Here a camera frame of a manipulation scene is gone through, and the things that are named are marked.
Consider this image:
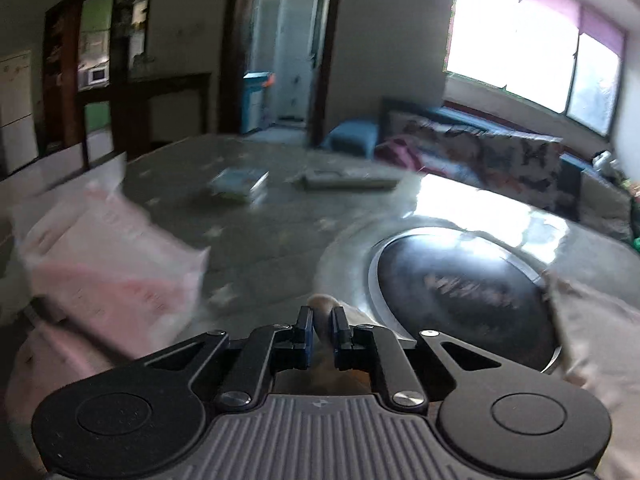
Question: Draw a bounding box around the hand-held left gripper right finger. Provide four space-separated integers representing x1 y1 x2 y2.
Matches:
332 306 501 409

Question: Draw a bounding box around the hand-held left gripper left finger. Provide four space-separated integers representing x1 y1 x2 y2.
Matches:
142 305 315 411

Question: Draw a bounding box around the beige cloth garment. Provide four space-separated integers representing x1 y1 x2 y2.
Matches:
272 270 640 411

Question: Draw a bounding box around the round black cooktop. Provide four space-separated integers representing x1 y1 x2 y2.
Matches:
367 230 563 376

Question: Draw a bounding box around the flat grey remote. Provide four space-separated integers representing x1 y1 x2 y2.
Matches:
302 170 401 192

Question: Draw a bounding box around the magenta cloth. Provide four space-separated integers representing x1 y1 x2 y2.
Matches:
375 137 426 171

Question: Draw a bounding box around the blue ottoman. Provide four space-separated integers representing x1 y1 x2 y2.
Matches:
325 120 379 158

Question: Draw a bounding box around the pink plastic bag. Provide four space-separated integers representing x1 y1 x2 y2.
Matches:
10 152 211 361

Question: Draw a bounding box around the butterfly patterned blanket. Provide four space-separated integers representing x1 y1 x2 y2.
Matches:
385 110 566 211

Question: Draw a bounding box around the pale pink cloth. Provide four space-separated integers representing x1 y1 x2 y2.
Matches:
5 320 146 461

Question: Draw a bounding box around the blue corner sofa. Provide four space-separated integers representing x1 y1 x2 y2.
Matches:
377 97 640 243

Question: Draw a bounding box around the dark wooden cabinet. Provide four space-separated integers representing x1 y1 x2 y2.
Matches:
42 0 213 163

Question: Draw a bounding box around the pile of colourful toys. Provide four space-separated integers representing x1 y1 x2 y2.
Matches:
617 165 640 253

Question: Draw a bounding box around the large window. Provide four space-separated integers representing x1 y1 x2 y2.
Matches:
445 0 628 137

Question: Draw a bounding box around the white refrigerator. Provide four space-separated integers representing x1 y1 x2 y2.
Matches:
0 50 40 177

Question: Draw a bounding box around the dark wooden door frame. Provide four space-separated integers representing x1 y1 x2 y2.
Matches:
220 0 346 147

